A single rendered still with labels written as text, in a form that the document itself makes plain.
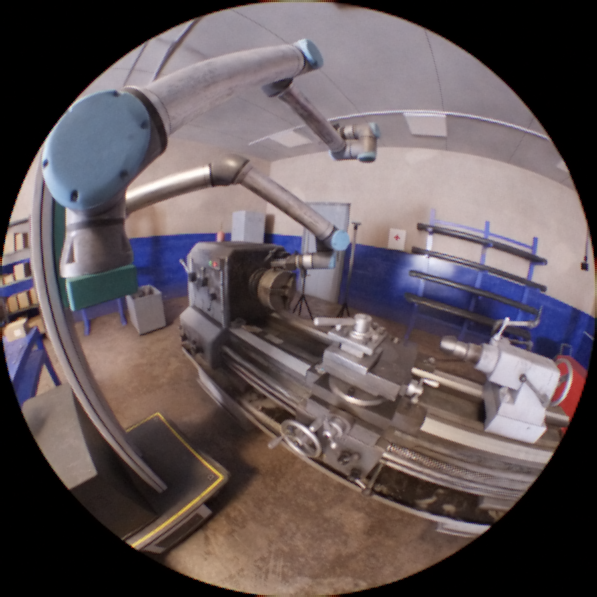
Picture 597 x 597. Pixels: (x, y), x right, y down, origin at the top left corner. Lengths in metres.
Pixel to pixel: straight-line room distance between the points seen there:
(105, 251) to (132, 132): 0.24
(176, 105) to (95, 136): 0.14
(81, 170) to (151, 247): 4.12
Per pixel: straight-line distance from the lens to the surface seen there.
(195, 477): 1.25
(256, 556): 1.45
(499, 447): 1.06
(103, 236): 0.46
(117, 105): 0.31
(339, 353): 0.71
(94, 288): 0.45
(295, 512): 1.48
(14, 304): 4.46
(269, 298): 1.15
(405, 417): 0.85
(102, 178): 0.28
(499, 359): 0.95
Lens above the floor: 1.44
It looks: 18 degrees down
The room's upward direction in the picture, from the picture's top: 5 degrees clockwise
